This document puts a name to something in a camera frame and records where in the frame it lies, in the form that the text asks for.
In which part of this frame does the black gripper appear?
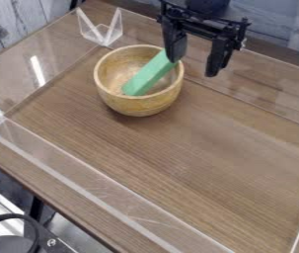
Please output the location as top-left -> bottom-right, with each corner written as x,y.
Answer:
157,0 -> 250,77

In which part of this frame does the green rectangular block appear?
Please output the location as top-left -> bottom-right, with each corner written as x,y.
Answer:
122,49 -> 177,96

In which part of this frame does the brown wooden bowl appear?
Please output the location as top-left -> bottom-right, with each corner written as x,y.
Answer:
94,44 -> 185,117

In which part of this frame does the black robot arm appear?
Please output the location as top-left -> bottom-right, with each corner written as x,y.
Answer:
157,0 -> 250,77

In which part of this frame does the black metal table leg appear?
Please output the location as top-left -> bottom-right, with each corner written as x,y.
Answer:
30,197 -> 46,221

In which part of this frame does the clear acrylic corner bracket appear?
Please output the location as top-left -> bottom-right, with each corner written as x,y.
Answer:
75,8 -> 123,46

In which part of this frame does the clear acrylic tray wall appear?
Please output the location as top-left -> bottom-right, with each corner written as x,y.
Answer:
0,105 -> 234,253

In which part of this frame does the black metal base plate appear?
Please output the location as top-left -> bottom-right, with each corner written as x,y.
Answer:
34,225 -> 78,253

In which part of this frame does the black cable loop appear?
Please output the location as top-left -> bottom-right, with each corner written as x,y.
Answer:
0,212 -> 43,253

